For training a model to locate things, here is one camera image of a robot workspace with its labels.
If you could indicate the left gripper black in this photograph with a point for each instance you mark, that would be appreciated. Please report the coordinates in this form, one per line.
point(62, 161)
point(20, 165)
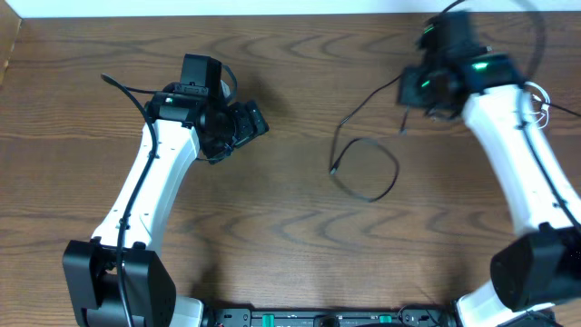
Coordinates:
point(249, 130)

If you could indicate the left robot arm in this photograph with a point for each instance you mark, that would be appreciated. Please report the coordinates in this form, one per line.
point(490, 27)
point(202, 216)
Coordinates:
point(117, 278)

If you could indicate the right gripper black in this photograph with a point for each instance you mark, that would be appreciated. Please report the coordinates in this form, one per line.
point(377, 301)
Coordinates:
point(409, 94)

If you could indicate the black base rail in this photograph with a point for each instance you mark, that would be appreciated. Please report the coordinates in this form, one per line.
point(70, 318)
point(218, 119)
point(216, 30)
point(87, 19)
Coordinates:
point(407, 316)

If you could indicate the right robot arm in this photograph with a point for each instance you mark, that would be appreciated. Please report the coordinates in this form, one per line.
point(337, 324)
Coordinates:
point(541, 268)

